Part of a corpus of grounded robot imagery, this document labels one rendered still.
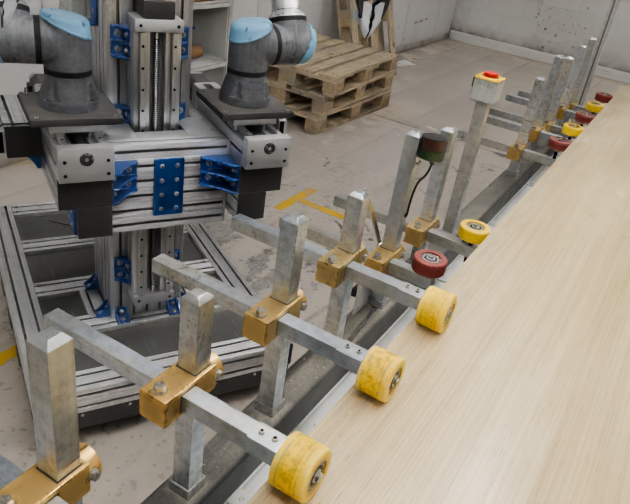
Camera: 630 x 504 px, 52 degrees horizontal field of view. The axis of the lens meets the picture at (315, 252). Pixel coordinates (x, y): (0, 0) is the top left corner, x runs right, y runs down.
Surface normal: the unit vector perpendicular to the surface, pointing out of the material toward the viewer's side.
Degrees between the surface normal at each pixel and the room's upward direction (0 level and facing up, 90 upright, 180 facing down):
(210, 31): 90
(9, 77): 90
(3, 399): 0
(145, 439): 0
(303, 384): 0
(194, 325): 90
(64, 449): 90
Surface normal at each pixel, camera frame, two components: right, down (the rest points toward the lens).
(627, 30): -0.52, 0.36
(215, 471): 0.14, -0.86
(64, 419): 0.85, 0.36
